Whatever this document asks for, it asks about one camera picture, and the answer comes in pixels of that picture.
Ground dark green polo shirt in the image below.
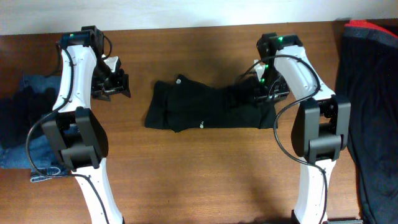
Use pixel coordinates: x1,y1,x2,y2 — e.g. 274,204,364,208
144,75,276,133

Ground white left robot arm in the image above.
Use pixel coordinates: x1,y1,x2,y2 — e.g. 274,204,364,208
40,44,131,223

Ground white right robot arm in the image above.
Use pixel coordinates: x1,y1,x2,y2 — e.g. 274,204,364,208
253,43,351,224

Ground black crumpled garment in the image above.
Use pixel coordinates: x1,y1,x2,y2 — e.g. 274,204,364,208
1,86,57,149

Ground black bag with red trim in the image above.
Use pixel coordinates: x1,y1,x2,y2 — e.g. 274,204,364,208
335,20,397,223

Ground blue denim jeans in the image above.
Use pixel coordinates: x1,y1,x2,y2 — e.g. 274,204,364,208
1,75,68,183

